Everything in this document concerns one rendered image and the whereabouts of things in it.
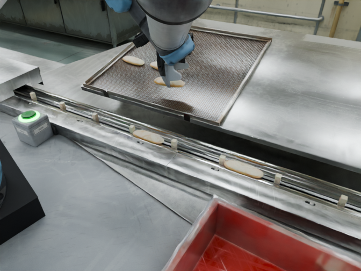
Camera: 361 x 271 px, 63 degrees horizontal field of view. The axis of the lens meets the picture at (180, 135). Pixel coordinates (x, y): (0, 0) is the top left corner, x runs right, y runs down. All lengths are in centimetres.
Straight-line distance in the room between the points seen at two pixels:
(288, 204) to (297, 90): 41
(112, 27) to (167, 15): 328
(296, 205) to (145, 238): 32
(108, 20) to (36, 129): 277
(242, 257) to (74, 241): 34
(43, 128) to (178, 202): 46
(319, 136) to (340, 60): 38
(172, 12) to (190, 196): 49
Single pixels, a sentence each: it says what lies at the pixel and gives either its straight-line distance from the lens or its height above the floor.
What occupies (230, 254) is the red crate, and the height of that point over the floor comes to 82.
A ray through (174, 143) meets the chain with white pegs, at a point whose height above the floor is 87.
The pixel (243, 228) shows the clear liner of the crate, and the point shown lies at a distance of 59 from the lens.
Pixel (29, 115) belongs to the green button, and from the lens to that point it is 93.
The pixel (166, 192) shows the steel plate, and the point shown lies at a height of 82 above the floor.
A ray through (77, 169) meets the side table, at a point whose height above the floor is 82.
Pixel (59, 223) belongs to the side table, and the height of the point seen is 82.
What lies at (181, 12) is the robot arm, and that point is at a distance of 32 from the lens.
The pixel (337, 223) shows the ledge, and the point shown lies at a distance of 69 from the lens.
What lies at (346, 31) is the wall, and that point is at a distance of 440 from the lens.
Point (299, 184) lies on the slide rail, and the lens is 75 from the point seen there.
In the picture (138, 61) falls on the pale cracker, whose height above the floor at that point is 93.
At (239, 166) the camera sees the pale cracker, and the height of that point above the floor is 86.
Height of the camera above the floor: 136
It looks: 37 degrees down
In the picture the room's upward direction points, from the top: straight up
